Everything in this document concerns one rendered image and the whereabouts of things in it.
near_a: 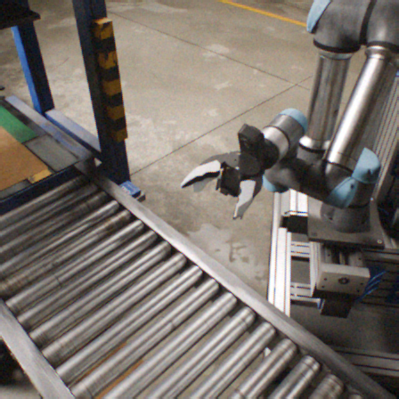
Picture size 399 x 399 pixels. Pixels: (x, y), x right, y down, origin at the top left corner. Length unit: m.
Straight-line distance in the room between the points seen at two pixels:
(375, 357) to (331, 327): 0.19
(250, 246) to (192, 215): 0.40
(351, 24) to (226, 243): 1.55
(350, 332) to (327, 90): 1.06
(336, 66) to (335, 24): 0.11
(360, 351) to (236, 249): 0.87
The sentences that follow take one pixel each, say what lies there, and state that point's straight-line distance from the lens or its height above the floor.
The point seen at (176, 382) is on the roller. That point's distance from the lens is 1.01.
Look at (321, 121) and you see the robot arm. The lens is 1.17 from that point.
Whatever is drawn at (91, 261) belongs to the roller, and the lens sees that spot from 1.25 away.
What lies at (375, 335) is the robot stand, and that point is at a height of 0.21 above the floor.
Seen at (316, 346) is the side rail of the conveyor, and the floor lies 0.80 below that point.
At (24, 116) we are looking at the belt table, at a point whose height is 0.80.
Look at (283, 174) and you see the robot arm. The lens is 0.96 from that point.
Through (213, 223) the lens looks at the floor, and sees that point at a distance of 2.42.
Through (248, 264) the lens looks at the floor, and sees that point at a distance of 2.22.
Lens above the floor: 1.72
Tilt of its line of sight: 41 degrees down
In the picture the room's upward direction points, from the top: straight up
